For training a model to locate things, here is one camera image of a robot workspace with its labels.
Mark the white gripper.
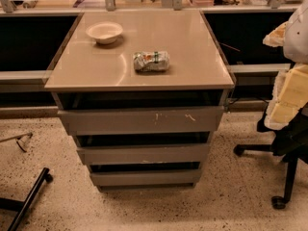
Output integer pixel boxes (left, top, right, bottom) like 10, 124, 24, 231
264, 64, 308, 130

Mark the grey bottom drawer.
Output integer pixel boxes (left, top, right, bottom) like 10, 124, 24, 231
90, 169, 201, 187

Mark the grey drawer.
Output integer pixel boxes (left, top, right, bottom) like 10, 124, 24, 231
90, 169, 201, 187
58, 107, 223, 136
77, 143, 210, 165

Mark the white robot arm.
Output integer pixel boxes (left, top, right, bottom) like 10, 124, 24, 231
263, 0, 308, 130

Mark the grey top drawer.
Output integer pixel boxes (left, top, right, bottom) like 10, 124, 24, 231
58, 107, 223, 136

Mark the grey middle drawer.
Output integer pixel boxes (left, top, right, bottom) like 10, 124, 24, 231
77, 143, 210, 165

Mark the grey drawer cabinet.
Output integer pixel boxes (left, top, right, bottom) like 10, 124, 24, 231
45, 10, 234, 191

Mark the black office chair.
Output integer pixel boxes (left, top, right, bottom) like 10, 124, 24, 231
233, 108, 308, 209

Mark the metal window railing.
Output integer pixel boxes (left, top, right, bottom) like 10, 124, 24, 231
0, 0, 308, 16

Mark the crumpled chip bag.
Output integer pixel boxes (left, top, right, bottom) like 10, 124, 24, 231
133, 51, 169, 72

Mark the white paper bowl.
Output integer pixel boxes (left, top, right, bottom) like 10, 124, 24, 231
86, 21, 123, 44

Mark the black chair base leg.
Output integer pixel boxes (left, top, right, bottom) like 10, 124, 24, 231
0, 167, 53, 231

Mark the metal rod with hook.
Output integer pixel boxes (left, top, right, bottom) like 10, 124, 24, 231
0, 132, 33, 152

